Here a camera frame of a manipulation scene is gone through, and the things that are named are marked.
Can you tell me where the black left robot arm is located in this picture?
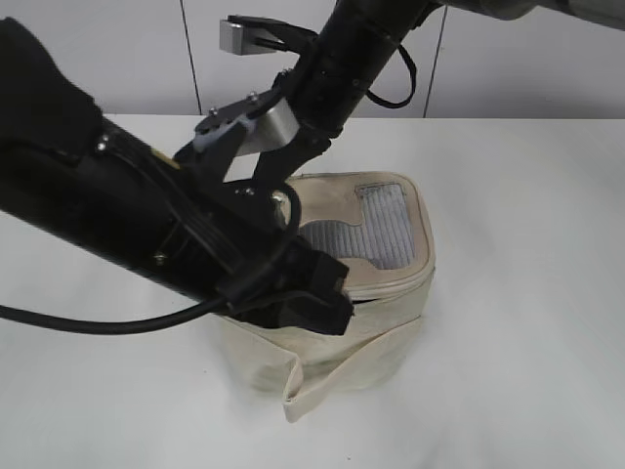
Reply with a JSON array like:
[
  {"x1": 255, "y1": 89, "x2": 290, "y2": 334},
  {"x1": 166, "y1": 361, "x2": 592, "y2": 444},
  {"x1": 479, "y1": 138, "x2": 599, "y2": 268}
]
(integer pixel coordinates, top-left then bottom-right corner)
[{"x1": 1, "y1": 18, "x2": 354, "y2": 336}]

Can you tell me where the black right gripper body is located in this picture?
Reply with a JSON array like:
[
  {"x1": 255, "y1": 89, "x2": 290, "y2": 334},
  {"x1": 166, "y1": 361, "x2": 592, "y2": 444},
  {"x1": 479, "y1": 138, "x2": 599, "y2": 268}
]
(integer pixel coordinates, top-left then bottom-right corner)
[{"x1": 251, "y1": 123, "x2": 335, "y2": 189}]

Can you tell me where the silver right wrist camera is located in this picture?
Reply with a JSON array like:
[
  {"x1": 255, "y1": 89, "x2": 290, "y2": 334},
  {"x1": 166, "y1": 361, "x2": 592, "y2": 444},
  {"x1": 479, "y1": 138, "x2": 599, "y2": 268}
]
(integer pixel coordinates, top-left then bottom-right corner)
[{"x1": 218, "y1": 15, "x2": 318, "y2": 58}]

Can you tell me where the cream zippered bag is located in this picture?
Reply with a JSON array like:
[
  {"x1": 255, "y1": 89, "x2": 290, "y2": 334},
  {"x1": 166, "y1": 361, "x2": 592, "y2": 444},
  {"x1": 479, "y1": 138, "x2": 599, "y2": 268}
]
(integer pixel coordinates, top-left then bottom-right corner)
[{"x1": 220, "y1": 172, "x2": 436, "y2": 422}]

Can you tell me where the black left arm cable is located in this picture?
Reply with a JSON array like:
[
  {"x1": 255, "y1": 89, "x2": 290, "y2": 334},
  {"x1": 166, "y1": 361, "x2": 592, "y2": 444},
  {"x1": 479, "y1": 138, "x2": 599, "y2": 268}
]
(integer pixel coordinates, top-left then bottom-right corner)
[{"x1": 0, "y1": 146, "x2": 302, "y2": 338}]

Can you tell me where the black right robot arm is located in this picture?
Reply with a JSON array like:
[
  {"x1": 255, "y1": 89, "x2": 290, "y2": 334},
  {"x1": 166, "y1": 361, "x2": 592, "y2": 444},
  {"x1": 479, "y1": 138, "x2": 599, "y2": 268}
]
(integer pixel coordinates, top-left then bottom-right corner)
[{"x1": 249, "y1": 1, "x2": 444, "y2": 185}]

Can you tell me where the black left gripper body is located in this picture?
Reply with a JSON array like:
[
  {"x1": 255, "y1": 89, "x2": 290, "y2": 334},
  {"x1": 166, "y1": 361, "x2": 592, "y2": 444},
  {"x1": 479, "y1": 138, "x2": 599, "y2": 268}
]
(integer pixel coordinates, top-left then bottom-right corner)
[{"x1": 157, "y1": 183, "x2": 354, "y2": 335}]

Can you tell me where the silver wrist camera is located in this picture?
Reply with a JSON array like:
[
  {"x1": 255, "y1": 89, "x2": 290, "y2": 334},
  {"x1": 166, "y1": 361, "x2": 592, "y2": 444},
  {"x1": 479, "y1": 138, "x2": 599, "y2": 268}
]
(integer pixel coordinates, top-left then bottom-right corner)
[
  {"x1": 174, "y1": 88, "x2": 300, "y2": 180},
  {"x1": 218, "y1": 15, "x2": 318, "y2": 58}
]

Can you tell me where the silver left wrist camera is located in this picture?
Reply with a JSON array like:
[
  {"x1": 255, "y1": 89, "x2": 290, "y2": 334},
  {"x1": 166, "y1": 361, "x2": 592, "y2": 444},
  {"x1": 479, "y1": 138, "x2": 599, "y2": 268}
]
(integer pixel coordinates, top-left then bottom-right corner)
[{"x1": 174, "y1": 88, "x2": 300, "y2": 180}]

